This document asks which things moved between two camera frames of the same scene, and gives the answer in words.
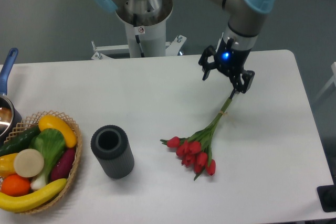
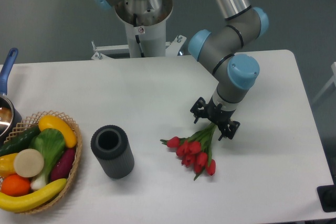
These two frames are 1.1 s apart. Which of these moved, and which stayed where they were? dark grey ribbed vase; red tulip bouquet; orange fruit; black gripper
Moved: black gripper
Stayed: dark grey ribbed vase; red tulip bouquet; orange fruit
